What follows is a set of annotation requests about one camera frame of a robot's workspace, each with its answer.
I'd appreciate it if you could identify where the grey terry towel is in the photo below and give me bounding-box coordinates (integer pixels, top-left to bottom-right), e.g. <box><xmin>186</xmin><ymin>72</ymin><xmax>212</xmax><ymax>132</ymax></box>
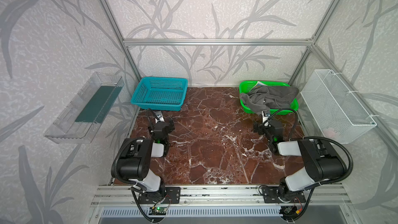
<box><xmin>239</xmin><ymin>86</ymin><xmax>299</xmax><ymax>115</ymax></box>

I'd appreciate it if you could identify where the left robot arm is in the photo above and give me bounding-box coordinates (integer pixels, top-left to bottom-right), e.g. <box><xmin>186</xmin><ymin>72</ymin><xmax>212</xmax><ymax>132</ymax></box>
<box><xmin>111</xmin><ymin>119</ymin><xmax>175</xmax><ymax>198</ymax></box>

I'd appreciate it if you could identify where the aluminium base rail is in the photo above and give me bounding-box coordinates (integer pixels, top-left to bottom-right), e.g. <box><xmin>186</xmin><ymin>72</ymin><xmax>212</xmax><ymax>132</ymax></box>
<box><xmin>90</xmin><ymin>184</ymin><xmax>352</xmax><ymax>207</ymax></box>

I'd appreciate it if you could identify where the left green circuit board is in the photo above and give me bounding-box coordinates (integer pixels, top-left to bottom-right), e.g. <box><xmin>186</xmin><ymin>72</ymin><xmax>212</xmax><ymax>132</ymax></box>
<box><xmin>149</xmin><ymin>206</ymin><xmax>168</xmax><ymax>216</ymax></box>

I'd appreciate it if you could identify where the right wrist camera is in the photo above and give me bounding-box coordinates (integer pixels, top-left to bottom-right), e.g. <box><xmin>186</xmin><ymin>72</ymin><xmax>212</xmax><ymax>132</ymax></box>
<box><xmin>262</xmin><ymin>111</ymin><xmax>271</xmax><ymax>123</ymax></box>

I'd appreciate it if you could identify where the clear acrylic wall shelf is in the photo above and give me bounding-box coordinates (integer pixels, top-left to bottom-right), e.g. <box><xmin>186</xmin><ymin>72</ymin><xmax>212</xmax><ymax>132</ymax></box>
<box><xmin>44</xmin><ymin>72</ymin><xmax>124</xmax><ymax>144</ymax></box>

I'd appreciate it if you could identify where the pink object in wire basket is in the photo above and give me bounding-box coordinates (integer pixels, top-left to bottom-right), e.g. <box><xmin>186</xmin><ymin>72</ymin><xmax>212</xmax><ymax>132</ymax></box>
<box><xmin>322</xmin><ymin>128</ymin><xmax>338</xmax><ymax>139</ymax></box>

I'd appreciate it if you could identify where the green plastic basket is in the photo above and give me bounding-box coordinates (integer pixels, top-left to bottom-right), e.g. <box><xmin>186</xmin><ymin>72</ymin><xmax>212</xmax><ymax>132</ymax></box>
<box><xmin>239</xmin><ymin>80</ymin><xmax>299</xmax><ymax>115</ymax></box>

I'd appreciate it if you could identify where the right circuit board with wires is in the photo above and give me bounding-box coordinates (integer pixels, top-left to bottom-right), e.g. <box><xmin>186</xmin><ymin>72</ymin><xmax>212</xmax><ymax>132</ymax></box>
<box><xmin>280</xmin><ymin>206</ymin><xmax>303</xmax><ymax>221</ymax></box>

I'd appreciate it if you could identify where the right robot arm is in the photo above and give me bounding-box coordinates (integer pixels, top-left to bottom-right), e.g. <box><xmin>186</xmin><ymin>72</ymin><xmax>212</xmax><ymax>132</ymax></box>
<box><xmin>254</xmin><ymin>120</ymin><xmax>353</xmax><ymax>203</ymax></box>

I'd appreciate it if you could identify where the white wire mesh basket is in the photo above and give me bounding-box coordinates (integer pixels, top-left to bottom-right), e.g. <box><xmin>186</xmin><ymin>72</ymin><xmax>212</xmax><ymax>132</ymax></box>
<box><xmin>301</xmin><ymin>69</ymin><xmax>377</xmax><ymax>144</ymax></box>

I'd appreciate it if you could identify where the teal plastic basket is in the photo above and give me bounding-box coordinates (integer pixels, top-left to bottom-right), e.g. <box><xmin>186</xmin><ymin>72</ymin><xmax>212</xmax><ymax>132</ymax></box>
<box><xmin>131</xmin><ymin>77</ymin><xmax>188</xmax><ymax>111</ymax></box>

